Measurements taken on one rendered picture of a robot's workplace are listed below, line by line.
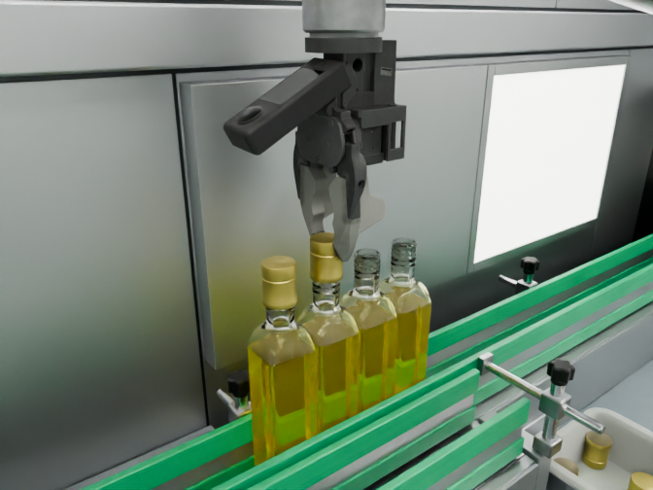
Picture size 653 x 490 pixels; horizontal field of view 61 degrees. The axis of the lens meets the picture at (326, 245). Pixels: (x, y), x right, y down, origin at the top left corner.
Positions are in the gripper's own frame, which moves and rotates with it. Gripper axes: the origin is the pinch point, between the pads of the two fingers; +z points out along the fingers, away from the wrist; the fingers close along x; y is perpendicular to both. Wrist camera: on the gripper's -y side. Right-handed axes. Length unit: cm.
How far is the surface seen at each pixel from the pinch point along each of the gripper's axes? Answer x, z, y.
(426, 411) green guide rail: -6.4, 21.8, 9.9
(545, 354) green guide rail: -4.6, 26.2, 38.7
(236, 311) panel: 12.0, 11.3, -4.6
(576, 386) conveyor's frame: -6, 35, 47
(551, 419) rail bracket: -15.6, 23.0, 21.9
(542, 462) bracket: -15.7, 29.1, 21.3
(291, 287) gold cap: -1.6, 2.5, -5.6
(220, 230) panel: 12.0, 0.6, -6.0
